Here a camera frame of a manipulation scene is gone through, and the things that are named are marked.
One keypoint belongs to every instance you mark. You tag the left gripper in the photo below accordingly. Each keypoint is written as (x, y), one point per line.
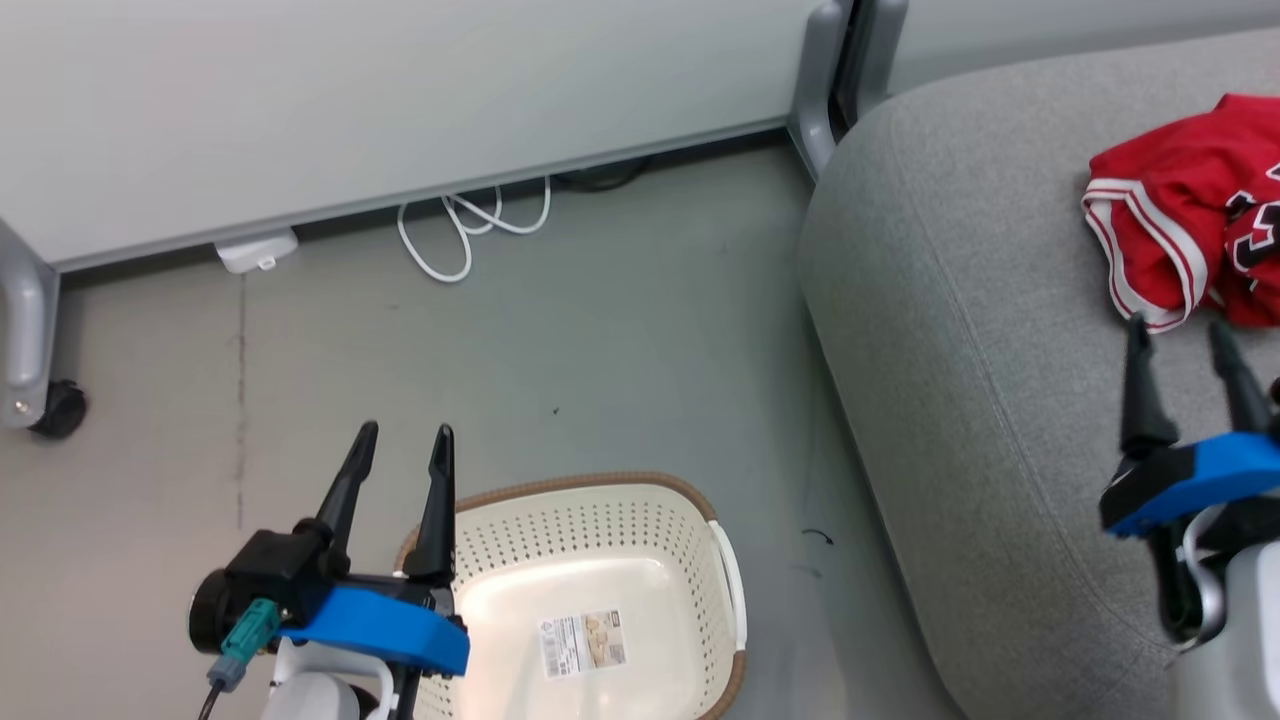
(390, 625)

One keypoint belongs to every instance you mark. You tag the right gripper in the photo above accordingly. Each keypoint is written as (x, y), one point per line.
(1200, 480)

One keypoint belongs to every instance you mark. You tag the red jersey with white trim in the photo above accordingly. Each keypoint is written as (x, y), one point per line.
(1170, 200)

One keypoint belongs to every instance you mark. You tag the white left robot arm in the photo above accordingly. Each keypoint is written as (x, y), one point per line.
(320, 695)

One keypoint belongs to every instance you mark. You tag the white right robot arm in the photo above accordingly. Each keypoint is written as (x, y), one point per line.
(1240, 660)

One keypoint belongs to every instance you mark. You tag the cream perforated laundry basket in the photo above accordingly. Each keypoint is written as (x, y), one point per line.
(600, 530)

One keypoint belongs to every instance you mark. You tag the grey fabric sofa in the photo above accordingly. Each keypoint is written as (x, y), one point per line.
(1000, 350)

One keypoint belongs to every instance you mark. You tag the paper label sticker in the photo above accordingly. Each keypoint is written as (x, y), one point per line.
(583, 643)

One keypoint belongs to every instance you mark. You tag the small white power adapter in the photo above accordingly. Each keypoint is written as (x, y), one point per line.
(256, 250)

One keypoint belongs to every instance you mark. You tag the black caster wheel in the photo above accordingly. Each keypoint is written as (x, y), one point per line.
(62, 410)

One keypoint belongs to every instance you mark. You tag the narrow white partition panel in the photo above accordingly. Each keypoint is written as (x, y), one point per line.
(1100, 30)

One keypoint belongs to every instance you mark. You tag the wide white partition panel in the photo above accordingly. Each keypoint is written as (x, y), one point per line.
(400, 100)

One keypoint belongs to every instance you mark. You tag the grey partition leg with caster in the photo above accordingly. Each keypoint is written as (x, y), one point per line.
(25, 330)

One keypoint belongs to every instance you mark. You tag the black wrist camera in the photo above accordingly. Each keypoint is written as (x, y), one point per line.
(208, 612)

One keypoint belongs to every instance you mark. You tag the grey partition post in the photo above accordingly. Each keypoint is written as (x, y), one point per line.
(880, 45)
(818, 90)

